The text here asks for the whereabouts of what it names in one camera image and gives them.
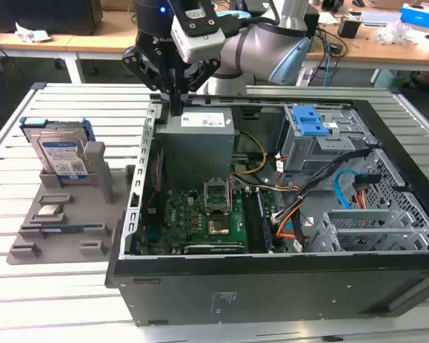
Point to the small black desktop computer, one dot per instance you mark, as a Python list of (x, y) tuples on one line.
[(311, 23)]

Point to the black pen holder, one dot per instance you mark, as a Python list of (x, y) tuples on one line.
[(348, 28)]

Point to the wooden desk white frame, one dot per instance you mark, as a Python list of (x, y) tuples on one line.
[(25, 48), (103, 43)]

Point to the blue plastic drive latch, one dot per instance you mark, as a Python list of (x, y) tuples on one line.
[(309, 119)]

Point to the grey parts rack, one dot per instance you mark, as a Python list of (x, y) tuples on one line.
[(75, 214)]

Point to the black open PC case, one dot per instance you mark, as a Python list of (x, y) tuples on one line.
[(271, 293)]

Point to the crumpled white paper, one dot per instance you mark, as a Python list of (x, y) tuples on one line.
[(32, 34)]

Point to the black graphics card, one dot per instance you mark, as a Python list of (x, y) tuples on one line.
[(214, 249)]

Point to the grey metal drive cage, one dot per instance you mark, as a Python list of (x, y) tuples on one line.
[(307, 153)]

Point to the RAM stick with blue label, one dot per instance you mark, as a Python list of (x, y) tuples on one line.
[(265, 221)]

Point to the large black computer tower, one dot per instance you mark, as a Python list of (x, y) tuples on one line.
[(43, 16)]

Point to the blue cardboard box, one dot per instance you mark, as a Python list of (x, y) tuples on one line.
[(420, 14)]

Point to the CPU socket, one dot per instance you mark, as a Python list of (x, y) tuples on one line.
[(219, 227)]

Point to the hard disk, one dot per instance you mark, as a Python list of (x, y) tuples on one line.
[(60, 153)]

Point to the clear plastic bags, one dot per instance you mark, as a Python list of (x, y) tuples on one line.
[(393, 32)]

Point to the silver CPU chip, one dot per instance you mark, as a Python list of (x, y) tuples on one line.
[(50, 211)]

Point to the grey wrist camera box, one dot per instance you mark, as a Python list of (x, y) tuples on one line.
[(200, 46)]

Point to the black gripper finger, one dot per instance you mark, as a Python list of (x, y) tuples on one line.
[(137, 60), (205, 73)]

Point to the grey metal disk bay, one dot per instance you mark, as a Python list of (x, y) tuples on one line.
[(361, 214)]

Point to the green motherboard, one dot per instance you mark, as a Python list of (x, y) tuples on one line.
[(186, 214)]

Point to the grey power supply unit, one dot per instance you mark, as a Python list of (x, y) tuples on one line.
[(193, 150)]

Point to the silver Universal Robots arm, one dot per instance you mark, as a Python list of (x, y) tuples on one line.
[(257, 46)]

